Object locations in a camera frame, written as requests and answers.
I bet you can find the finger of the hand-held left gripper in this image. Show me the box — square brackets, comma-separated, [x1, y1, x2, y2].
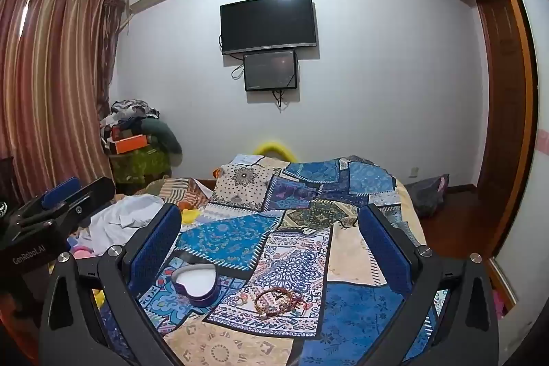
[13, 176, 81, 223]
[21, 176, 117, 239]

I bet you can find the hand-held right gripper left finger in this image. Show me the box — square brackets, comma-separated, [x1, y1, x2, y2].
[38, 203, 182, 366]

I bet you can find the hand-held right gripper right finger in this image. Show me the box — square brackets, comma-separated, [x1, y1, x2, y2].
[358, 203, 502, 366]

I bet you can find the white bowl with bangles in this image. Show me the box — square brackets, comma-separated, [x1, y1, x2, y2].
[170, 263, 222, 307]

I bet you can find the pale beaded bracelet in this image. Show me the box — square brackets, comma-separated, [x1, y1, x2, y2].
[234, 290, 258, 309]

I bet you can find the red beaded bracelet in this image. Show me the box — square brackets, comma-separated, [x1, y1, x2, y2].
[268, 288, 310, 313]

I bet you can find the brown beaded bracelet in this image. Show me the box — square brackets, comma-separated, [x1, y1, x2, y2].
[254, 289, 284, 320]

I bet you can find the white cloth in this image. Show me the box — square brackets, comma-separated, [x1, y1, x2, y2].
[81, 194, 166, 257]

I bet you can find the green patterned cloth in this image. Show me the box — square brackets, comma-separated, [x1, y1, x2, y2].
[109, 149, 172, 186]

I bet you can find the striped orange patchwork sheet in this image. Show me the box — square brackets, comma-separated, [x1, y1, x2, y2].
[136, 176, 215, 209]

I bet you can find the orange box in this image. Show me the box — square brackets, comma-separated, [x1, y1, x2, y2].
[112, 134, 151, 154]

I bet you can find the dark bag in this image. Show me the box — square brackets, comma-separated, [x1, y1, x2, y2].
[403, 174, 450, 219]

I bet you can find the blue patchwork blanket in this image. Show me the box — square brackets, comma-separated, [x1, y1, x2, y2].
[98, 154, 438, 366]

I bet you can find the pile of clothes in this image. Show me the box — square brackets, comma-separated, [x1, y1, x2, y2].
[100, 99, 183, 166]

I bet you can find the striped brown curtain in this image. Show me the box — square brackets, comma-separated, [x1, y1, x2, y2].
[0, 0, 126, 195]

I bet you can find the wooden door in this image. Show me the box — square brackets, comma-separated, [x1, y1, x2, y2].
[475, 0, 539, 260]

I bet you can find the yellow inflatable ring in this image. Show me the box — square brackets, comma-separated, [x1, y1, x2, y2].
[252, 140, 299, 166]

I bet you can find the small black wall monitor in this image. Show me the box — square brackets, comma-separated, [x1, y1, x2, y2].
[243, 51, 298, 92]

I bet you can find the black wall television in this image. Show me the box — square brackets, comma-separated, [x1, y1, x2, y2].
[220, 0, 318, 55]

